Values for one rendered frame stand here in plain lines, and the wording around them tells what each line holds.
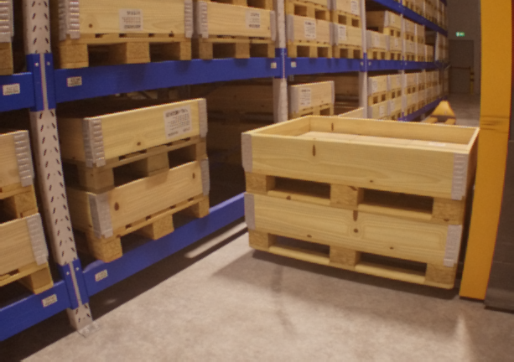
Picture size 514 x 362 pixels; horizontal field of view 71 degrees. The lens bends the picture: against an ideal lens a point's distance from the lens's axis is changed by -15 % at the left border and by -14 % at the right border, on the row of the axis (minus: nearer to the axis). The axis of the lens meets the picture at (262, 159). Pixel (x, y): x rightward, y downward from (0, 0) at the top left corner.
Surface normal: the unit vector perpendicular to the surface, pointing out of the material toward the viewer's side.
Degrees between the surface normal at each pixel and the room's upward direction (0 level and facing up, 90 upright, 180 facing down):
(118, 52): 90
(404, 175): 90
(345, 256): 90
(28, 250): 90
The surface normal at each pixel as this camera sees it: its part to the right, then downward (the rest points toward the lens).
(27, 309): 0.84, 0.10
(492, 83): -0.54, 0.21
